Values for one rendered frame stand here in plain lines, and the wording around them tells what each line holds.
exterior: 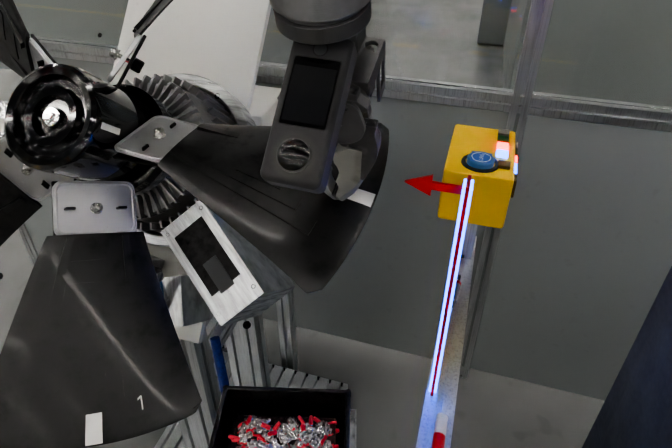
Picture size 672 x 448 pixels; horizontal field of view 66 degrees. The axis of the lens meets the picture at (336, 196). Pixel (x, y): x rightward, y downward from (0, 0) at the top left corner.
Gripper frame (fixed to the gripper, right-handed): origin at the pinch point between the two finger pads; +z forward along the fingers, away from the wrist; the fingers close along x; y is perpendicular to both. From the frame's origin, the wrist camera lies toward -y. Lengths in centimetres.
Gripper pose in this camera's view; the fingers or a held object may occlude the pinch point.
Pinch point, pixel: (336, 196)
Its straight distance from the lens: 51.4
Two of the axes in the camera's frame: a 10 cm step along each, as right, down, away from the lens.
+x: -9.6, -1.7, 2.4
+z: 0.8, 6.3, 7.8
